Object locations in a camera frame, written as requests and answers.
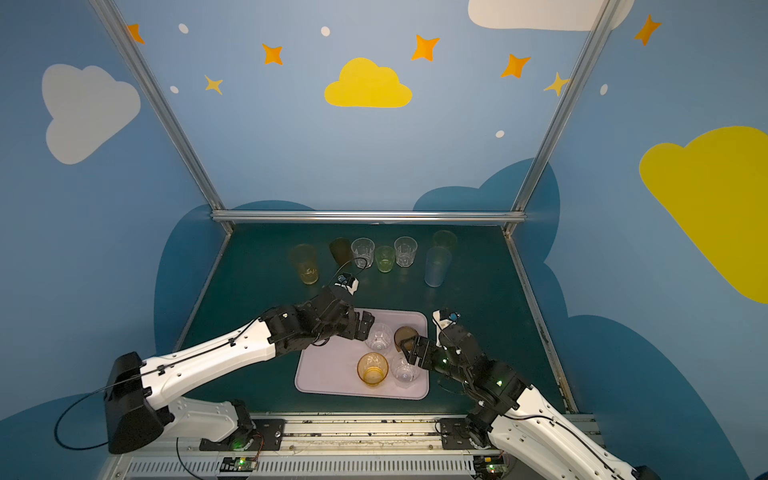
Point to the brown amber short cup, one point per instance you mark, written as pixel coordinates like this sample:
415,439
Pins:
404,339

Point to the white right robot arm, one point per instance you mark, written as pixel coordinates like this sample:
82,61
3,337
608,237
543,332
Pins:
510,413

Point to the tall pale blue cup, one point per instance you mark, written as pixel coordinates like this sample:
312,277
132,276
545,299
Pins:
438,261

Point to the small green cup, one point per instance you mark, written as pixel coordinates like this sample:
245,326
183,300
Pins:
385,258

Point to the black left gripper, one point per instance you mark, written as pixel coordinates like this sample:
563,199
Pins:
354,323

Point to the tall yellow plastic cup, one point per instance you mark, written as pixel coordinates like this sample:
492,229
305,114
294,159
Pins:
303,258

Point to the clear faceted glass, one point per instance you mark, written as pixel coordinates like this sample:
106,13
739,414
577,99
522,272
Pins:
363,250
404,374
380,338
405,249

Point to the aluminium back frame rail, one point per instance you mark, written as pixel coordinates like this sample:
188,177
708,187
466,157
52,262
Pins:
367,217

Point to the green tinted cup back right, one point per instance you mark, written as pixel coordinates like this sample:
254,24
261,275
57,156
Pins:
445,239

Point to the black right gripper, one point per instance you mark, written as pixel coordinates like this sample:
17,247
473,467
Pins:
424,351

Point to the yellow short cup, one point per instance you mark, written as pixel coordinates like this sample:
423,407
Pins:
372,368

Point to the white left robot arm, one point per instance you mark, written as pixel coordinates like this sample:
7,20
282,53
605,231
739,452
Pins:
140,392

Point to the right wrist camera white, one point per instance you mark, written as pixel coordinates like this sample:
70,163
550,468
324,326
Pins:
444,318

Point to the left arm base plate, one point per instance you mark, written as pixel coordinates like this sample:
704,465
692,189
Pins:
262,434

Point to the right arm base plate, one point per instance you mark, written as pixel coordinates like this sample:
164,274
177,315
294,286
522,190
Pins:
462,434

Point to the aluminium front rail base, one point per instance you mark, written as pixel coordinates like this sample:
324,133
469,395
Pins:
326,446

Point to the aluminium left corner post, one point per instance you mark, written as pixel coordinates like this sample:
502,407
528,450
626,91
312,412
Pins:
113,21

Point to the aluminium corner post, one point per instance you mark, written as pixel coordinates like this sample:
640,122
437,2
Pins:
113,21
580,74

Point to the left green circuit board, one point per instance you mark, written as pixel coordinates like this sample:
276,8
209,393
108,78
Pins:
238,465

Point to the lilac plastic tray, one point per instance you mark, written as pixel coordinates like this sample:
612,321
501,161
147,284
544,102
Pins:
332,369

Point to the green circuit board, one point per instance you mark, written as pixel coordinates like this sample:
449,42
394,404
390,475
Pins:
238,465
489,468

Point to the aluminium right corner post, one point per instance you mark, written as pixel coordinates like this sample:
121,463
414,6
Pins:
580,74

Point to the right green circuit board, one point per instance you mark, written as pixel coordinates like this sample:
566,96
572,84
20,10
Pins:
489,468

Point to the dark olive cup back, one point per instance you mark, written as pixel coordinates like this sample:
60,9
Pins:
341,251

